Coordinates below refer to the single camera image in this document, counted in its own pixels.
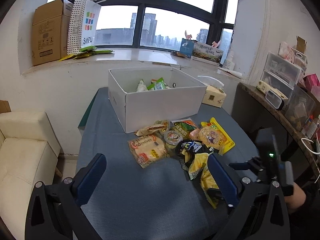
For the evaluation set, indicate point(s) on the brown snack packet on sill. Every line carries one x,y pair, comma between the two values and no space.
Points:
178,54

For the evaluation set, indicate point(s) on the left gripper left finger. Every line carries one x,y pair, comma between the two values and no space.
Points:
54,211

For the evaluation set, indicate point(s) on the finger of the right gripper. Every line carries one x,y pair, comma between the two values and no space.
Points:
240,166

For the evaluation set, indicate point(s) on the black yellow snack bag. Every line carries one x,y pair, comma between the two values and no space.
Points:
194,155

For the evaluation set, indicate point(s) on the round bread packet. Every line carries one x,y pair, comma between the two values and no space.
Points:
148,149

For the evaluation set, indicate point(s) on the clear jelly cup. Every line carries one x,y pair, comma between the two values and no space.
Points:
173,138

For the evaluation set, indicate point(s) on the white cardboard box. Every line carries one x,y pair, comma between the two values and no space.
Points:
136,110

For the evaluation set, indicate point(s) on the black window frame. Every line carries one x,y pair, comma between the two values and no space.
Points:
163,24

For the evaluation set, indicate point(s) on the green snack packets on sill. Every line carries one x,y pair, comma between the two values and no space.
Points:
86,52

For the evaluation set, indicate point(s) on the brown cardboard box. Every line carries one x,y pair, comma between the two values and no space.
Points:
50,31

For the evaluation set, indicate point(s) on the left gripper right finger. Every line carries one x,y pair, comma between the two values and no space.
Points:
256,211

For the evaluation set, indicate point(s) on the tissue pack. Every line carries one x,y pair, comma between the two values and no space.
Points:
214,94

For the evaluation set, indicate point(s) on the green chip bag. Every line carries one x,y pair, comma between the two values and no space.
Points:
184,126

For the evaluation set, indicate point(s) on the green white snack packet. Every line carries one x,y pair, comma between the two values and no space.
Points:
158,84

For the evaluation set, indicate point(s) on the dark wooden side table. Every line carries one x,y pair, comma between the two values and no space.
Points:
253,113

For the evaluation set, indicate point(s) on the yellow cake packet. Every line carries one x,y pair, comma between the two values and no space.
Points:
213,136

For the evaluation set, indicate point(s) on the clear drawer organizer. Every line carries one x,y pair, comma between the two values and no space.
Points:
279,72

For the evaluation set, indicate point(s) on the blue illustrated gift box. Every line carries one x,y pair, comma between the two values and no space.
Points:
191,48

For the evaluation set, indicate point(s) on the person's right hand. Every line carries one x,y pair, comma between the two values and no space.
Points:
296,200

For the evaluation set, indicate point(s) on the white long snack packet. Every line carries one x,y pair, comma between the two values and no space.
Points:
141,86

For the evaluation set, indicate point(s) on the cream sofa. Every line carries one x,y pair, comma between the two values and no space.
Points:
29,153

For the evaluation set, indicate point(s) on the white SANFU paper bag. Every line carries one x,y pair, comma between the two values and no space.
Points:
82,26

